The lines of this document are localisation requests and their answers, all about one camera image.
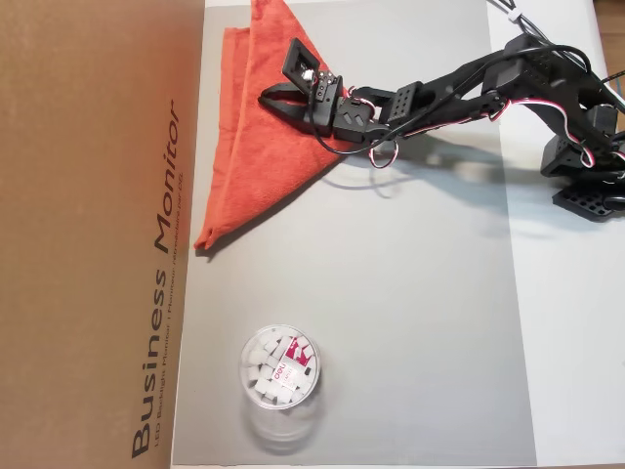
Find black square wrist camera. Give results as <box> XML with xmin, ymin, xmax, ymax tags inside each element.
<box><xmin>280</xmin><ymin>37</ymin><xmax>322</xmax><ymax>92</ymax></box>

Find black power cables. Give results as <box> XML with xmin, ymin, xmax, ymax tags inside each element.
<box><xmin>487</xmin><ymin>0</ymin><xmax>625</xmax><ymax>94</ymax></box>

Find orange terry towel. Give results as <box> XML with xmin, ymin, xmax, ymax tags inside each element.
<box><xmin>193</xmin><ymin>0</ymin><xmax>354</xmax><ymax>251</ymax></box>

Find red white eraser packet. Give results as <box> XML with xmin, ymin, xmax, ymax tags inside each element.
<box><xmin>271</xmin><ymin>336</ymin><xmax>314</xmax><ymax>393</ymax></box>

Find grey table mat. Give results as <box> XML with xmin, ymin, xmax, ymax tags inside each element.
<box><xmin>170</xmin><ymin>0</ymin><xmax>538</xmax><ymax>468</ymax></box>

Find black camera cable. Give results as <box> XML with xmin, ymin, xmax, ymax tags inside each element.
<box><xmin>305</xmin><ymin>44</ymin><xmax>595</xmax><ymax>155</ymax></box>

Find brown cardboard monitor box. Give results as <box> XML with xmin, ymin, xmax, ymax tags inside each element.
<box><xmin>0</xmin><ymin>0</ymin><xmax>207</xmax><ymax>469</ymax></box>

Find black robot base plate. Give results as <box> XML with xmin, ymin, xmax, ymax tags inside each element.
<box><xmin>550</xmin><ymin>180</ymin><xmax>625</xmax><ymax>224</ymax></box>

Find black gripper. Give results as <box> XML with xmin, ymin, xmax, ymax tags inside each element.
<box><xmin>257</xmin><ymin>71</ymin><xmax>344</xmax><ymax>139</ymax></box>

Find clear plastic jar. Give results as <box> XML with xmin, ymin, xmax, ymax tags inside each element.
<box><xmin>237</xmin><ymin>323</ymin><xmax>326</xmax><ymax>453</ymax></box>

